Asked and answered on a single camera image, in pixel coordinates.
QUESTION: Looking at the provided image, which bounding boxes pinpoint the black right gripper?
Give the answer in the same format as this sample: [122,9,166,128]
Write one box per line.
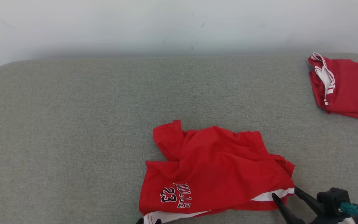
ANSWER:
[272,186,356,224]

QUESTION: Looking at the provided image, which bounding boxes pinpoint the red Bulls 23 shorts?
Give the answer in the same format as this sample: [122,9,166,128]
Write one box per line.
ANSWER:
[139,120,295,224]

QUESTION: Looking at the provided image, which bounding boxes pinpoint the red Bulls 23 jersey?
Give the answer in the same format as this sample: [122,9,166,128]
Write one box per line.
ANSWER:
[308,52,358,123]

